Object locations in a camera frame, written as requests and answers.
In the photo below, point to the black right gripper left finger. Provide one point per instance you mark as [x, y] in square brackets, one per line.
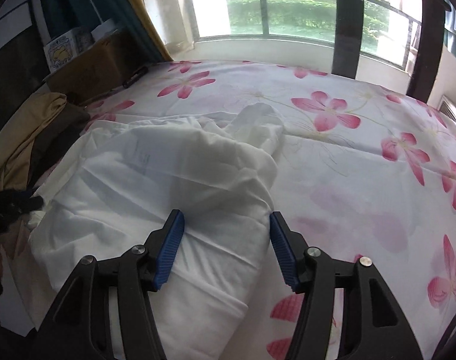
[77, 325]

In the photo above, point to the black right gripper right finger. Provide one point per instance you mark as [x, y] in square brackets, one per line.
[350, 295]

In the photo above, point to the large white cloth garment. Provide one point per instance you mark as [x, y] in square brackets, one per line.
[119, 182]

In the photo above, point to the yellow brown folded clothes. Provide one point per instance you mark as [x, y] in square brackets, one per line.
[36, 137]

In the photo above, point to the floral pink bed sheet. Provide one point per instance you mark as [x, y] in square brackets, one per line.
[361, 171]

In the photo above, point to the small printed box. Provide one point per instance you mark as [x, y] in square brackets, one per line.
[66, 47]

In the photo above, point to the white air conditioner unit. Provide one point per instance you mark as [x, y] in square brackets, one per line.
[447, 108]

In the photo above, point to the yellow curtain left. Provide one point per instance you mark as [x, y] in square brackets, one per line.
[148, 27]

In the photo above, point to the black balcony railing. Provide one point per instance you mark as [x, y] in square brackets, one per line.
[389, 34]

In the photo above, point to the dark door frame right post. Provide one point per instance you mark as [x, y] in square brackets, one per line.
[430, 50]

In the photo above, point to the dark door frame post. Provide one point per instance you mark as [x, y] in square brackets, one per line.
[430, 50]
[348, 37]

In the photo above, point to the dark door frame left post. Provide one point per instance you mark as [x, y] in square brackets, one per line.
[348, 37]

